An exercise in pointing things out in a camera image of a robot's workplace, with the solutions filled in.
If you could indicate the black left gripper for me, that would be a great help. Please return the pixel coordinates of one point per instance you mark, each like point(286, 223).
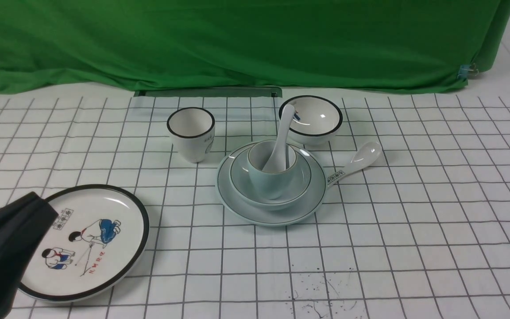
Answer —
point(23, 224)

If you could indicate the pale blue bowl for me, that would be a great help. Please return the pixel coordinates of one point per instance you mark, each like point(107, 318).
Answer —
point(292, 190)

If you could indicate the pale blue cup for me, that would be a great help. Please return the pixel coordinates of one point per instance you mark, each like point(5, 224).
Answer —
point(271, 176)

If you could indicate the plain white spoon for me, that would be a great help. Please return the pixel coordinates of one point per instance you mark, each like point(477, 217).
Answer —
point(280, 146)

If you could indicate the white cartoon plate black rim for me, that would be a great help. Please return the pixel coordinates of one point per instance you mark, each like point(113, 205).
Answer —
point(98, 236)

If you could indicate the white cup black rim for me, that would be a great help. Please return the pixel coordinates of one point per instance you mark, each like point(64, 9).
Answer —
point(192, 132)

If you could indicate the pale blue plate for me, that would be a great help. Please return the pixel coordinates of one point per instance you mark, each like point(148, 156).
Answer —
point(303, 208)

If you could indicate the dark metal floor strip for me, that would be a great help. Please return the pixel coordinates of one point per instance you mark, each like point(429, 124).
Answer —
point(223, 91)

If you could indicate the white bowl black rim cartoon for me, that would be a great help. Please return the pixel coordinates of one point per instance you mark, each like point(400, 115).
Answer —
point(316, 121)

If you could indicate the white spoon with label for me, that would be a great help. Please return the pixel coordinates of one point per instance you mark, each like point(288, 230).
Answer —
point(365, 156)

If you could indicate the green backdrop cloth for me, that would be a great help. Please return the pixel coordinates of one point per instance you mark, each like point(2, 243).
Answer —
point(396, 46)

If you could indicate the blue binder clip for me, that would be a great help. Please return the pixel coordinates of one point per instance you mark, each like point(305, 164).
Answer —
point(467, 71)

